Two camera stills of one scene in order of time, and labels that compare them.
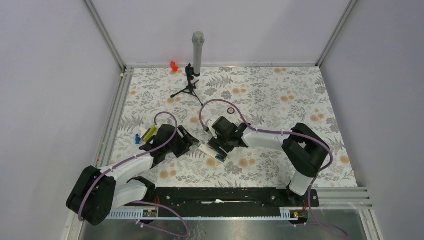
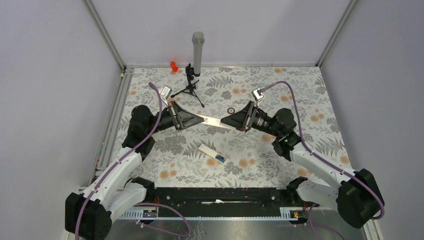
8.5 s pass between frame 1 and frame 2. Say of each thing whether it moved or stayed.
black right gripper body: moved
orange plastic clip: stayed
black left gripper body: moved
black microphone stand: stayed
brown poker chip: stayed
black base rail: stayed
